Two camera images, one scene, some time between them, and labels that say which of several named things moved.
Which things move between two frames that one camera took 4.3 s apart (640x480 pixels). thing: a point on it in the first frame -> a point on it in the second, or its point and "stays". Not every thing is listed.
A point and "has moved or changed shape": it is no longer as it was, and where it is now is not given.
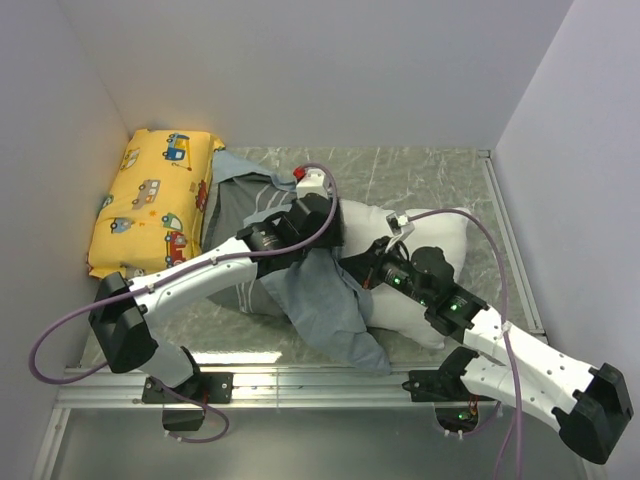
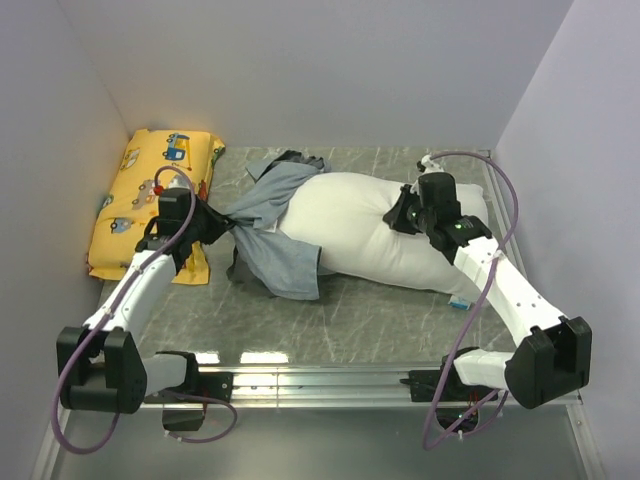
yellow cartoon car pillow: [154, 213] stays
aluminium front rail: [105, 389] stays
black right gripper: [367, 267] -> [397, 218]
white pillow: [447, 230] has moved or changed shape
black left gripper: [335, 236] -> [218, 223]
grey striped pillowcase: [319, 295] has moved or changed shape
